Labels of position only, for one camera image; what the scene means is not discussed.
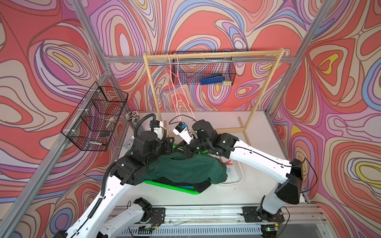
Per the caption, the pink hanger of teal shirt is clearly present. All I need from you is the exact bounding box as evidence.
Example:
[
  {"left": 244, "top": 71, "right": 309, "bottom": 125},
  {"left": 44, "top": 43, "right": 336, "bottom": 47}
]
[{"left": 166, "top": 54, "right": 181, "bottom": 122}]

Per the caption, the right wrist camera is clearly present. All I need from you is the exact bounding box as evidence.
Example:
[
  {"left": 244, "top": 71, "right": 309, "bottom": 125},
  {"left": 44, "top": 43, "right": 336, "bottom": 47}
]
[{"left": 173, "top": 122, "right": 194, "bottom": 145}]

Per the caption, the pink hanger of black shirt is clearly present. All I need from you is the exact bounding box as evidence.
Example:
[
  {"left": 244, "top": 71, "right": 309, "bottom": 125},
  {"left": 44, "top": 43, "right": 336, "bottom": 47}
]
[{"left": 174, "top": 53, "right": 194, "bottom": 118}]

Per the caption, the white plastic tray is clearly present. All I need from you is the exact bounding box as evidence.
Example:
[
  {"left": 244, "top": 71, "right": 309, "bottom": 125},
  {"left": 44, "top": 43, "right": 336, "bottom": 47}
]
[{"left": 220, "top": 161, "right": 244, "bottom": 186}]

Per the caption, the dark green t-shirt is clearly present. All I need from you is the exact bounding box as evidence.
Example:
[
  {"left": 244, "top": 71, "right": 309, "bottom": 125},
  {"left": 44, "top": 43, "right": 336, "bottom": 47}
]
[{"left": 136, "top": 152, "right": 228, "bottom": 184}]

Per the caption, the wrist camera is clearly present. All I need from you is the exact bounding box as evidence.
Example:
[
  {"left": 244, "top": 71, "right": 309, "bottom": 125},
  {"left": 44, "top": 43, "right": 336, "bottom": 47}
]
[
  {"left": 150, "top": 120, "right": 165, "bottom": 140},
  {"left": 173, "top": 122, "right": 194, "bottom": 145}
]

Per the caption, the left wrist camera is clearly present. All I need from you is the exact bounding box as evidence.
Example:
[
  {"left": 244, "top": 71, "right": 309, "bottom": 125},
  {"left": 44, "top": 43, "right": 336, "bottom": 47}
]
[{"left": 150, "top": 120, "right": 165, "bottom": 140}]

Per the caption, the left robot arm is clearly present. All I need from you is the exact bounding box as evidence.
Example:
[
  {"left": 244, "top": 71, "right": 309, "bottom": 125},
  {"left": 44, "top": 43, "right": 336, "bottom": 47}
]
[{"left": 54, "top": 113, "right": 165, "bottom": 238}]

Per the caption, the wooden clothes rack frame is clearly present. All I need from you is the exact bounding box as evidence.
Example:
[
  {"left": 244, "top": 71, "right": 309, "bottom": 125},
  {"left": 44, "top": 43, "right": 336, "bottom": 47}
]
[{"left": 143, "top": 48, "right": 285, "bottom": 143}]

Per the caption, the green plastic basket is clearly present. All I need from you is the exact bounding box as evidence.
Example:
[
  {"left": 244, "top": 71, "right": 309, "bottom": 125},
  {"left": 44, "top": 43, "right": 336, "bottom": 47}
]
[{"left": 144, "top": 144, "right": 209, "bottom": 195}]

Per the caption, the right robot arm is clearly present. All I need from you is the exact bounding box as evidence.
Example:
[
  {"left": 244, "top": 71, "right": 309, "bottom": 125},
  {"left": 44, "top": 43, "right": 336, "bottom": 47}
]
[{"left": 173, "top": 120, "right": 303, "bottom": 215}]

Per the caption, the blue item in basket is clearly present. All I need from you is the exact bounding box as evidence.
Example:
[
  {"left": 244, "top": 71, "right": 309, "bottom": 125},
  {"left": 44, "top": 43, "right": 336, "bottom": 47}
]
[{"left": 200, "top": 74, "right": 225, "bottom": 85}]

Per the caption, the black wire basket back wall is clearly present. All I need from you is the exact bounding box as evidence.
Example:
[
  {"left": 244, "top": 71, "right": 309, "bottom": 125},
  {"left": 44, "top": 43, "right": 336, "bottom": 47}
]
[{"left": 166, "top": 57, "right": 236, "bottom": 86}]

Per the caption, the black wire basket wall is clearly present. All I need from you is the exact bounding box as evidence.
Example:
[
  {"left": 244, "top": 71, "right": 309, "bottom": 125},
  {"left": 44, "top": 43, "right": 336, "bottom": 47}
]
[
  {"left": 166, "top": 57, "right": 236, "bottom": 86},
  {"left": 61, "top": 82, "right": 129, "bottom": 151}
]

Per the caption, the black t-shirt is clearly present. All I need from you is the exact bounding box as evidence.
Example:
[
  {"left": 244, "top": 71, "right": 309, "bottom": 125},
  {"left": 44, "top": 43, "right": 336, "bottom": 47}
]
[{"left": 155, "top": 178, "right": 211, "bottom": 193}]

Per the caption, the black wire basket left wall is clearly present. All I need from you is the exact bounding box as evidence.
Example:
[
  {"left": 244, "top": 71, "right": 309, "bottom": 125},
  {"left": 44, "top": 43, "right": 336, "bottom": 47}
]
[{"left": 61, "top": 82, "right": 129, "bottom": 151}]

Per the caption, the metal hanging rod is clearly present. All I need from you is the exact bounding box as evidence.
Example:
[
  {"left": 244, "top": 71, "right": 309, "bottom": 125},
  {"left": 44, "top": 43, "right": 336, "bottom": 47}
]
[{"left": 148, "top": 57, "right": 276, "bottom": 66}]

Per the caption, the clear pencil cup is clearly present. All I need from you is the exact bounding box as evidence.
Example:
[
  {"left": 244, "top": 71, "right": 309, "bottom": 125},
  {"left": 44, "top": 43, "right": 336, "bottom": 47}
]
[{"left": 125, "top": 111, "right": 140, "bottom": 123}]

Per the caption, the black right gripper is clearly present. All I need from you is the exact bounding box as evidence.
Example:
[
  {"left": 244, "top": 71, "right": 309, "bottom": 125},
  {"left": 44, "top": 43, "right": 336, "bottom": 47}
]
[{"left": 173, "top": 134, "right": 211, "bottom": 159}]

